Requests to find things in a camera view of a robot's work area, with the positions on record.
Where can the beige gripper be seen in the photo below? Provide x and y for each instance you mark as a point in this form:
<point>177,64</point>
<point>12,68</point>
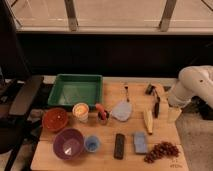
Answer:
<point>173,114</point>

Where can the black handled brush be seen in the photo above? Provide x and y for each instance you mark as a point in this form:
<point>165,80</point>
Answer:
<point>151,90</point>

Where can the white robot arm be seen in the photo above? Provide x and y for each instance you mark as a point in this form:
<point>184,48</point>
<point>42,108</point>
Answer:
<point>194,81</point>

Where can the bunch of red grapes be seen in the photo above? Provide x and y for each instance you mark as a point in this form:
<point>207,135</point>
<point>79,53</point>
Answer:
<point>160,150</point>

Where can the blue sponge block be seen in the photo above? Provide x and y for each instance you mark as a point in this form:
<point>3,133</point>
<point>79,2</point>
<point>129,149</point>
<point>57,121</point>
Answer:
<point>140,143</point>

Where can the black remote control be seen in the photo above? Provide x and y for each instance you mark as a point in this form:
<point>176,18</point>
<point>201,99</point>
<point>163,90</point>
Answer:
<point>119,146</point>

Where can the small blue cup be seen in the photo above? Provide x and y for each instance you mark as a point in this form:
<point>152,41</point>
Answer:
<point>91,144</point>

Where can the white paper cup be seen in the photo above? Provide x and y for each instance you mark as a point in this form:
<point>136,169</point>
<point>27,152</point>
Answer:
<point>81,111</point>

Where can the green plastic tray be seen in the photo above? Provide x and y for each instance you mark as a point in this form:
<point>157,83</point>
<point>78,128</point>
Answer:
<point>70,89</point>

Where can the purple bowl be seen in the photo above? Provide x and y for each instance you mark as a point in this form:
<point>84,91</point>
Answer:
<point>68,144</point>

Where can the red-brown bowl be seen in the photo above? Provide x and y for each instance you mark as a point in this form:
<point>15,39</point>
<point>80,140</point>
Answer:
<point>55,119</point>

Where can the black office chair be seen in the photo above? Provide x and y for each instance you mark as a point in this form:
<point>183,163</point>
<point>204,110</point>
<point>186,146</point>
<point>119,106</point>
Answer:
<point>15,126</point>

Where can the red-handled tool in cup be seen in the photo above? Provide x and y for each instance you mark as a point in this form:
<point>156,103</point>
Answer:
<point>103,115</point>

